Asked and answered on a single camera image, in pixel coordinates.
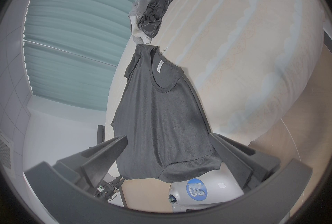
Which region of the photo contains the bed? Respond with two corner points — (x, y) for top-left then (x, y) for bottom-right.
(105, 0), (325, 184)

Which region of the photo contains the pile of clothes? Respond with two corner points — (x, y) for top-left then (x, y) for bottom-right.
(128, 0), (199, 45)

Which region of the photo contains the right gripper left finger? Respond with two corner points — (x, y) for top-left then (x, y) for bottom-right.
(53, 135), (128, 193)

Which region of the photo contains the ceiling air conditioner vent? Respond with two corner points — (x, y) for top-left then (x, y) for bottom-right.
(0, 136), (14, 170)

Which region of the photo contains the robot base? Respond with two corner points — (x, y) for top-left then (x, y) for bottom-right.
(168, 168), (245, 214)

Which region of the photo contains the blue-green curtain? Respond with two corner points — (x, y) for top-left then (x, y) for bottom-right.
(23, 42), (120, 112)
(25, 0), (149, 66)

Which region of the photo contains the black T-shirt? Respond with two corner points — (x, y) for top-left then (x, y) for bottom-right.
(111, 44), (223, 183)

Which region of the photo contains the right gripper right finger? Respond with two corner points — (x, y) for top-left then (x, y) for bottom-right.
(211, 134), (282, 190)

